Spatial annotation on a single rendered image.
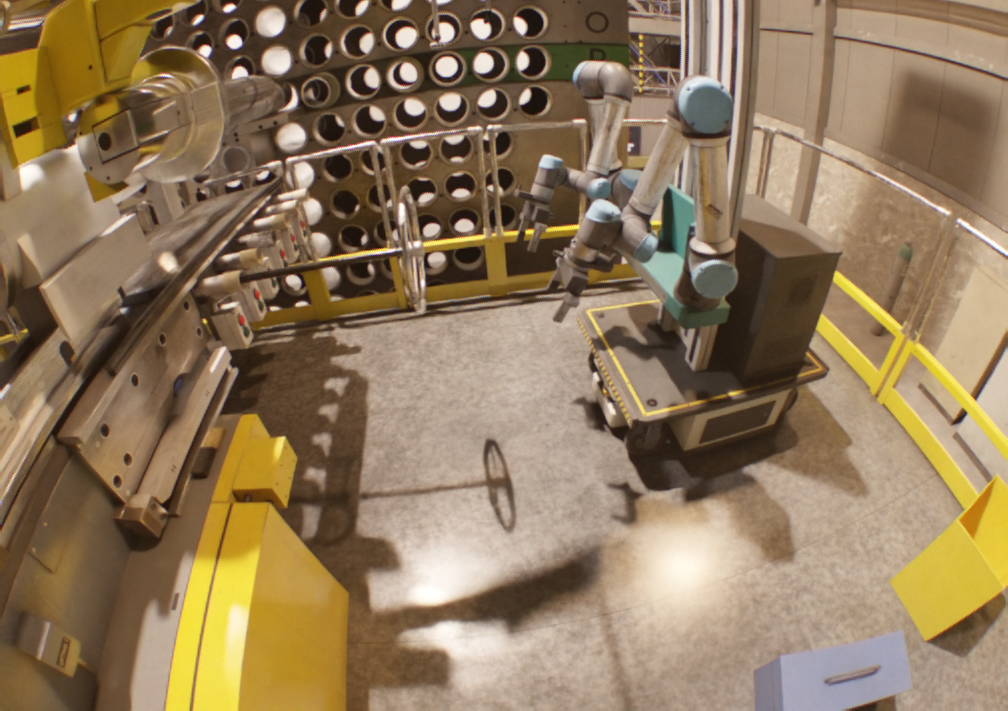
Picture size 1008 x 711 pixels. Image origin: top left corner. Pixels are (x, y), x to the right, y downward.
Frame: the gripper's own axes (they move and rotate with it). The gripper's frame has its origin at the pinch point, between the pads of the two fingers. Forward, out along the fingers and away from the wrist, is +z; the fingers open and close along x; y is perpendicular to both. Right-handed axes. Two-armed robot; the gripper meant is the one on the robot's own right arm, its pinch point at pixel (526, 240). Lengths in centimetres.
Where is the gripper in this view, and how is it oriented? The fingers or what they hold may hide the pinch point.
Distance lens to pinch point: 159.4
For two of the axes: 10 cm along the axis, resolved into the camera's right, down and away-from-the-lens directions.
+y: 9.2, 1.4, 3.7
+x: -2.8, -4.4, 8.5
